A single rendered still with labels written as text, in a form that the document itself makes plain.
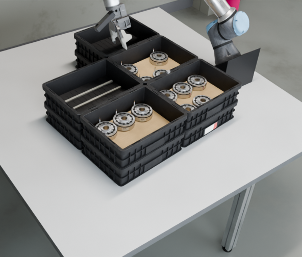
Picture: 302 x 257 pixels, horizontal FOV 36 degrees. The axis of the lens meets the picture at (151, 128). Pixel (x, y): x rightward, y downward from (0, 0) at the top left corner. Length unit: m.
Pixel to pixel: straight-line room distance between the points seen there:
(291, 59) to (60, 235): 3.17
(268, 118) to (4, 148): 1.37
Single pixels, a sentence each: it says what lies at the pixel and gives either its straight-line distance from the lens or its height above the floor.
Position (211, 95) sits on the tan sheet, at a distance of 2.47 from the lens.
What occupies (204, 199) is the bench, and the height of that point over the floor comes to 0.70.
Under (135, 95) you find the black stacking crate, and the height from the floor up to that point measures 0.90.
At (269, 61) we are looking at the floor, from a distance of 4.48.
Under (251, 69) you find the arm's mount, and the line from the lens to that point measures 2.78.
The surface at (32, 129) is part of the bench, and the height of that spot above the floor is 0.70.
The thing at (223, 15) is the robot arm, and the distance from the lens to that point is 2.58.
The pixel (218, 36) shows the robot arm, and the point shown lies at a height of 0.99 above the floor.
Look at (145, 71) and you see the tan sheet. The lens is 2.58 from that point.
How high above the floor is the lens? 2.27
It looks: 41 degrees down
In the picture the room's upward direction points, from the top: 5 degrees clockwise
